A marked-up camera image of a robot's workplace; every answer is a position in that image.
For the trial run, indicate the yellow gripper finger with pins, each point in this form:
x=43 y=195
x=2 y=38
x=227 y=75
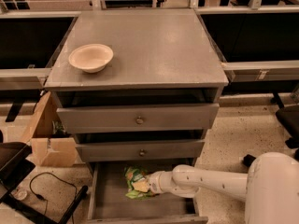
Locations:
x=142 y=185

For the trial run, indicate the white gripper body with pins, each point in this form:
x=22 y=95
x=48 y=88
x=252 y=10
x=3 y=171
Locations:
x=156 y=181

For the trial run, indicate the green rice chip bag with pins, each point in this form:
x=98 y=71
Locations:
x=133 y=174

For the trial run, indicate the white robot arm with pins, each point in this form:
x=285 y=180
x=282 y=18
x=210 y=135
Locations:
x=269 y=189

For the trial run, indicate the brass middle drawer knob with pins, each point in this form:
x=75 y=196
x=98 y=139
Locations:
x=142 y=152

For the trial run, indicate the brass drawer knob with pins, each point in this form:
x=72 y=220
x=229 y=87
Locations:
x=139 y=120
x=142 y=152

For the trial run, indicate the grey middle drawer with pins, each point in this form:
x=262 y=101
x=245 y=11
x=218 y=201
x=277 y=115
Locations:
x=126 y=151

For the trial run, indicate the grey drawer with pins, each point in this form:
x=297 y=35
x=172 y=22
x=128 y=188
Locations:
x=126 y=151
x=109 y=205
x=115 y=119

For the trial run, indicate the grey bottom drawer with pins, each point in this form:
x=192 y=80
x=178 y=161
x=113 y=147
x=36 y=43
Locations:
x=109 y=205

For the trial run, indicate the brass top drawer knob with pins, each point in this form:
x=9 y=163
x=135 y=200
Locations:
x=139 y=120

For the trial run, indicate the grey drawer cabinet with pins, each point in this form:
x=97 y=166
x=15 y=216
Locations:
x=161 y=57

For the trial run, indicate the grey top drawer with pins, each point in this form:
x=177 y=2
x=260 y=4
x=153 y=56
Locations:
x=115 y=119

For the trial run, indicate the brown cardboard box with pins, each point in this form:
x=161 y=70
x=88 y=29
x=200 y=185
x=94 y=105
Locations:
x=49 y=148

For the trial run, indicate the black office chair left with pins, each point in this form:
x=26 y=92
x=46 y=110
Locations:
x=14 y=167

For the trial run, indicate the black office chair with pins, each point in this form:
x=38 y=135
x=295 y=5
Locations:
x=14 y=167
x=288 y=118

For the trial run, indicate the cream white bowl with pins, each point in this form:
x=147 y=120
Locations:
x=91 y=58

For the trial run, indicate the black office chair right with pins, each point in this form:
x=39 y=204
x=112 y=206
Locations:
x=288 y=118

